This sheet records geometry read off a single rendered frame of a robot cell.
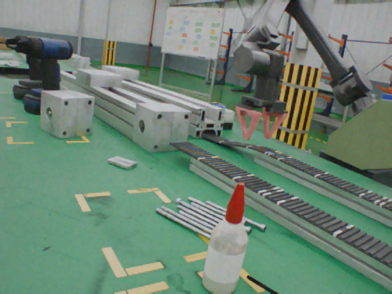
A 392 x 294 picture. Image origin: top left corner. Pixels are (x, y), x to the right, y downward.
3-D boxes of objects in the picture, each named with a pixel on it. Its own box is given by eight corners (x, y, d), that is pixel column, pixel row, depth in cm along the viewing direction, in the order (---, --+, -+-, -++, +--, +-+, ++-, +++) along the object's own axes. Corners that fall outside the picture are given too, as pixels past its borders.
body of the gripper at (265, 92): (239, 103, 76) (244, 71, 74) (266, 104, 82) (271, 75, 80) (259, 108, 71) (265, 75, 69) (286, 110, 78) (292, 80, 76)
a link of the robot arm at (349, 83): (375, 102, 97) (361, 110, 101) (362, 76, 102) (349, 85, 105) (362, 96, 92) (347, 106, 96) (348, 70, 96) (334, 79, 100)
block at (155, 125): (194, 150, 80) (199, 111, 78) (149, 152, 73) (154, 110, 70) (173, 138, 87) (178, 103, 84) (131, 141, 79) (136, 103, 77)
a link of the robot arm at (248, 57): (272, 24, 75) (249, 47, 81) (239, 13, 67) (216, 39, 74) (295, 64, 71) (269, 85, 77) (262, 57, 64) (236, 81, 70)
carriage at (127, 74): (137, 87, 138) (139, 71, 136) (113, 85, 132) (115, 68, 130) (122, 81, 150) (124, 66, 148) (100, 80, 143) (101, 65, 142)
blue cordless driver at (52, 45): (72, 112, 100) (77, 41, 94) (14, 117, 84) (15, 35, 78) (57, 107, 104) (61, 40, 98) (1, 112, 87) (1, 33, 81)
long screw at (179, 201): (175, 204, 50) (176, 198, 50) (178, 202, 51) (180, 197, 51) (232, 234, 44) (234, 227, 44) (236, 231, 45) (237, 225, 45)
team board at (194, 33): (148, 95, 707) (160, 4, 653) (164, 94, 745) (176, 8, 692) (203, 110, 621) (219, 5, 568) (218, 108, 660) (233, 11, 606)
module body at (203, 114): (221, 137, 97) (225, 108, 95) (194, 138, 91) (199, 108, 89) (114, 91, 157) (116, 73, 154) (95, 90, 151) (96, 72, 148)
